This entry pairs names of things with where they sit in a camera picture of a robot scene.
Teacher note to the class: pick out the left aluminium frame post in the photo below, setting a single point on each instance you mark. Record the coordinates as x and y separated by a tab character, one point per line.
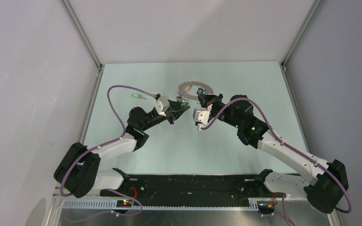
74	19

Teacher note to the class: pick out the aluminium frame post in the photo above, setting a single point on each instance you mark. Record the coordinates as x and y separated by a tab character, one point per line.
302	31
74	19

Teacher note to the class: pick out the left control board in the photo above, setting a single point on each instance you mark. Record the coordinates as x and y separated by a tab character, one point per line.
124	203

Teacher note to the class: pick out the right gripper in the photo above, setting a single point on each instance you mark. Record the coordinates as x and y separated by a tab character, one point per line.
206	100

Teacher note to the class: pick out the control board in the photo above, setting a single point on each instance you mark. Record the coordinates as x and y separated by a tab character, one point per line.
124	203
266	205

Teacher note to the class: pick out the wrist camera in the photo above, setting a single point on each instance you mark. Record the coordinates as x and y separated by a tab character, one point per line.
162	105
201	116

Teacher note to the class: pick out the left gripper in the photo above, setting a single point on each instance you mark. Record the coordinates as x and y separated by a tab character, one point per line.
171	114

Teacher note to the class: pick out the loose green tagged key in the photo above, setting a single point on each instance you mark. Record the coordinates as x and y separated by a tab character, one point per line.
138	96

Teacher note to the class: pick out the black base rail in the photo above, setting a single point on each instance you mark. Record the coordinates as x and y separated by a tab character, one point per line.
194	190

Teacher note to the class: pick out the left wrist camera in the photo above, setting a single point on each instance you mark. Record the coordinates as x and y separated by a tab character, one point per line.
162	105

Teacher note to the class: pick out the right aluminium frame post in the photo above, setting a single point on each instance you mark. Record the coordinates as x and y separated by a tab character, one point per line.
302	31

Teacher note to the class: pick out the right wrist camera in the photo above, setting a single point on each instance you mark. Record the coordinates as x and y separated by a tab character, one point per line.
201	116

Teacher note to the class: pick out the large metal keyring disc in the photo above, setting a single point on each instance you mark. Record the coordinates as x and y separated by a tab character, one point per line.
192	95

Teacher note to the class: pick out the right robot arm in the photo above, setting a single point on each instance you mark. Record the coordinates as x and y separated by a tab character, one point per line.
322	183

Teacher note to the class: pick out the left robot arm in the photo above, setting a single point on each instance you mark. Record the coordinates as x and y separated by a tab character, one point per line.
80	172

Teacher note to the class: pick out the right control board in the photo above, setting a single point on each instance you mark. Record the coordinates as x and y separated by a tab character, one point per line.
266	205

